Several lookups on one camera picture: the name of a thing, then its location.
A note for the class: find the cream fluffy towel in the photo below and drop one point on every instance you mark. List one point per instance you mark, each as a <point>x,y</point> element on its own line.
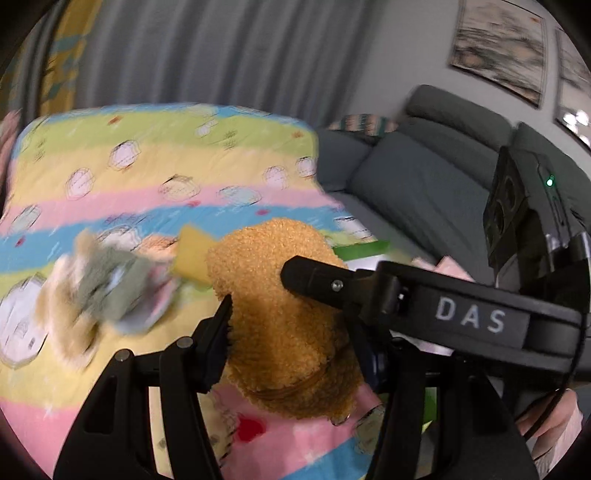
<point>64,318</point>

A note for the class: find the light pink cloth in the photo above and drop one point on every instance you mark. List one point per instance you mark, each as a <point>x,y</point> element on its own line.
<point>147,304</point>

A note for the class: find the large wall picture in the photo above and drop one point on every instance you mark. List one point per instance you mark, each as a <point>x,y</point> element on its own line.
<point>498,46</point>

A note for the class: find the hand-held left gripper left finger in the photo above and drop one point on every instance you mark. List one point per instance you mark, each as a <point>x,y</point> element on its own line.
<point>225,323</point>

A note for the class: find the patterned pillow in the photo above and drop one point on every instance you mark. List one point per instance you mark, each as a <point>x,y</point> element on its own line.
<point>364,124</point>

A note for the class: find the yellow patterned curtain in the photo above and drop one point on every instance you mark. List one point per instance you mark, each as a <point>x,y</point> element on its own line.
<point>69,55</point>

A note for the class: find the narrow wall picture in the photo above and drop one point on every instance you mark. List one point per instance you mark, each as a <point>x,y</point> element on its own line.
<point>575,92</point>

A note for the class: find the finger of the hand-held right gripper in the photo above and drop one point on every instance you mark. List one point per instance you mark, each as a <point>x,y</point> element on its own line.
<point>323,279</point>

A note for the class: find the striped printed blanket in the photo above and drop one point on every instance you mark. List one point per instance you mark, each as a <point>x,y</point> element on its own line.
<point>92,401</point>

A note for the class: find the person's right hand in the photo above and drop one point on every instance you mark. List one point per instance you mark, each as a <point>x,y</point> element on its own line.
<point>554,424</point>

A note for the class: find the grey curtain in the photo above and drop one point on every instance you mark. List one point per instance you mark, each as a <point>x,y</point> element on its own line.
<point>231,46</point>

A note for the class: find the grey cloth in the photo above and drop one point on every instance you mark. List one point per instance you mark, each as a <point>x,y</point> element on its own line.
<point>106,286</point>

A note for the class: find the yellow sponge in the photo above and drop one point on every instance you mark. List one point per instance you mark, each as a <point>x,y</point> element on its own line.
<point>191,256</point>

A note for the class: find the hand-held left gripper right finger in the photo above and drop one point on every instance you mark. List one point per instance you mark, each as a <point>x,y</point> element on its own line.
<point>372,365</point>

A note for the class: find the grey sofa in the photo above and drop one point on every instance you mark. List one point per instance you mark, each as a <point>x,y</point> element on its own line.
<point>415,194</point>

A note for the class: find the pale pink cloth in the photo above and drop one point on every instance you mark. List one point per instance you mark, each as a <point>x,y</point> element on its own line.
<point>445,269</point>

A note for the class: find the brown plush toy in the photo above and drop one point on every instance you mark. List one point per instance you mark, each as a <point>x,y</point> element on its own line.
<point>277,332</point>

